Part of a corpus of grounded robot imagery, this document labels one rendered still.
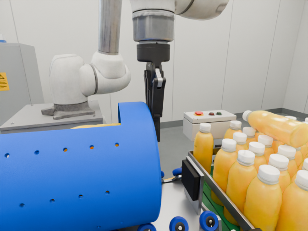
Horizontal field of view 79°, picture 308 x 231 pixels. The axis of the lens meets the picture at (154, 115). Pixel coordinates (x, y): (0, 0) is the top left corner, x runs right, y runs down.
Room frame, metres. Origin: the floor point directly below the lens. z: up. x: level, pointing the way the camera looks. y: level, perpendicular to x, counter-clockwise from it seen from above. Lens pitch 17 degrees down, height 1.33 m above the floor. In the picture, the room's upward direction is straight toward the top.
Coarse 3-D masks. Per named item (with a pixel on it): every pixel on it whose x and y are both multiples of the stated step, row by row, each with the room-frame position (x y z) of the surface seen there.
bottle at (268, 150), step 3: (267, 147) 0.50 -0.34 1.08; (270, 147) 0.51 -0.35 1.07; (264, 150) 0.50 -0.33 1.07; (267, 150) 0.50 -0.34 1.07; (270, 150) 0.50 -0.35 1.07; (273, 150) 0.50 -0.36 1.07; (264, 153) 0.49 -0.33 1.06; (267, 153) 0.49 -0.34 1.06; (270, 153) 0.49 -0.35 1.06; (273, 153) 0.50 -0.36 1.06; (267, 156) 0.49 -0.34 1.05; (267, 159) 0.49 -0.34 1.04; (267, 162) 0.48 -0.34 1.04
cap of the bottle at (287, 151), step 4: (280, 148) 0.45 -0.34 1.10; (284, 148) 0.45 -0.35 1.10; (288, 148) 0.45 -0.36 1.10; (292, 148) 0.45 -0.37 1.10; (280, 152) 0.44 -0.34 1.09; (284, 152) 0.44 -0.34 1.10; (288, 152) 0.43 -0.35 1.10; (292, 152) 0.43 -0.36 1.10; (288, 156) 0.43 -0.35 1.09; (292, 156) 0.43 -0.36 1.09
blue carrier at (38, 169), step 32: (96, 128) 0.32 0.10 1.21; (128, 128) 0.33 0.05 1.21; (0, 160) 0.25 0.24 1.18; (32, 160) 0.26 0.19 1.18; (64, 160) 0.27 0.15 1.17; (96, 160) 0.28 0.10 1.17; (128, 160) 0.29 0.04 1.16; (0, 192) 0.23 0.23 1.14; (32, 192) 0.24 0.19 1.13; (64, 192) 0.25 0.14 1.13; (96, 192) 0.26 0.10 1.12; (128, 192) 0.27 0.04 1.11; (160, 192) 0.28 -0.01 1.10; (0, 224) 0.22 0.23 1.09; (32, 224) 0.23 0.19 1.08; (64, 224) 0.24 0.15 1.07; (96, 224) 0.26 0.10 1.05; (128, 224) 0.28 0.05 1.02
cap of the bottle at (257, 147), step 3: (249, 144) 0.47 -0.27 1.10; (252, 144) 0.47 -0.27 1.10; (255, 144) 0.47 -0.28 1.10; (258, 144) 0.47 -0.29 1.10; (261, 144) 0.47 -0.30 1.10; (249, 147) 0.47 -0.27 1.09; (252, 147) 0.46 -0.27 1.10; (255, 147) 0.46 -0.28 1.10; (258, 147) 0.45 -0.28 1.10; (261, 147) 0.45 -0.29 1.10; (264, 147) 0.46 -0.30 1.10; (252, 150) 0.46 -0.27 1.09; (255, 150) 0.45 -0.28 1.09; (258, 150) 0.45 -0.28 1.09; (261, 150) 0.45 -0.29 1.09; (258, 153) 0.45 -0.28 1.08; (261, 153) 0.45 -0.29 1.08
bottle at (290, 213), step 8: (296, 184) 0.33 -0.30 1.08; (288, 192) 0.33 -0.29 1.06; (296, 192) 0.32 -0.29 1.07; (304, 192) 0.31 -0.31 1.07; (288, 200) 0.32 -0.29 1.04; (296, 200) 0.31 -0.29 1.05; (304, 200) 0.31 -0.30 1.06; (288, 208) 0.32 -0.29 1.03; (296, 208) 0.31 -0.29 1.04; (304, 208) 0.30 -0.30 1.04; (280, 216) 0.33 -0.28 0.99; (288, 216) 0.31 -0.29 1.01; (296, 216) 0.30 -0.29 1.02; (304, 216) 0.30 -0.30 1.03; (280, 224) 0.33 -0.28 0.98; (288, 224) 0.31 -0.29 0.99; (296, 224) 0.30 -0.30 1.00; (304, 224) 0.30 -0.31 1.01
